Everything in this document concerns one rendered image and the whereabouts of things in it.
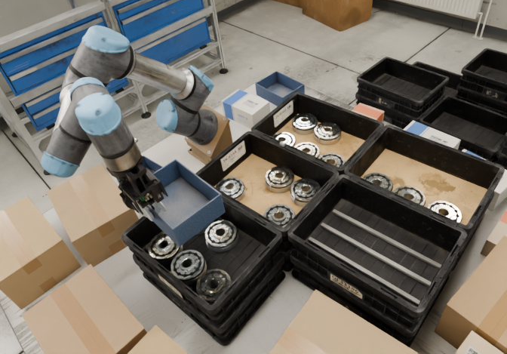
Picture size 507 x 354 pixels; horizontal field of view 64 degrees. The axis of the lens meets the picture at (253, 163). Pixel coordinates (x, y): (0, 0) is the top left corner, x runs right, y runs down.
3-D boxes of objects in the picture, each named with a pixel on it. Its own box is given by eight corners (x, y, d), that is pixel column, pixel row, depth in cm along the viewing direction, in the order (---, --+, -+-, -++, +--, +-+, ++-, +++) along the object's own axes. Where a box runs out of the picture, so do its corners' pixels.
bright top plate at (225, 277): (188, 290, 115) (188, 289, 114) (211, 264, 120) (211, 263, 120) (216, 309, 110) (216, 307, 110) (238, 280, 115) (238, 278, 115)
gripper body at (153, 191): (142, 217, 90) (121, 183, 82) (124, 198, 95) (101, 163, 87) (170, 197, 93) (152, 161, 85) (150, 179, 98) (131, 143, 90)
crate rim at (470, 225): (341, 177, 133) (341, 172, 131) (385, 128, 148) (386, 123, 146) (467, 236, 112) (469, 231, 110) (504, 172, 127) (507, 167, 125)
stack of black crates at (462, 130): (408, 166, 237) (418, 120, 214) (434, 140, 250) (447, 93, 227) (477, 201, 214) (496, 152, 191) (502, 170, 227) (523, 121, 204)
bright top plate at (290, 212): (257, 220, 130) (256, 220, 130) (275, 200, 135) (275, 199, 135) (283, 235, 125) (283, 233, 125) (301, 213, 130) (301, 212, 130)
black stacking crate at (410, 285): (287, 257, 124) (285, 235, 117) (340, 197, 139) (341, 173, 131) (412, 337, 103) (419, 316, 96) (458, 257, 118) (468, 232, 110)
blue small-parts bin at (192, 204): (136, 205, 111) (129, 188, 106) (181, 176, 118) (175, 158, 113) (179, 247, 99) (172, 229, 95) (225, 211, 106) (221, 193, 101)
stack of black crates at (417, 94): (351, 138, 260) (355, 78, 229) (378, 116, 273) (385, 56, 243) (407, 167, 237) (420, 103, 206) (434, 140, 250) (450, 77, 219)
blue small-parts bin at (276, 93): (256, 94, 209) (254, 83, 204) (277, 82, 216) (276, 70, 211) (283, 109, 197) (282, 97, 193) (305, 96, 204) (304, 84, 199)
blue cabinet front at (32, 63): (36, 130, 274) (-9, 56, 236) (128, 83, 306) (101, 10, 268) (38, 132, 273) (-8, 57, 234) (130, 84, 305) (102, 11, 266)
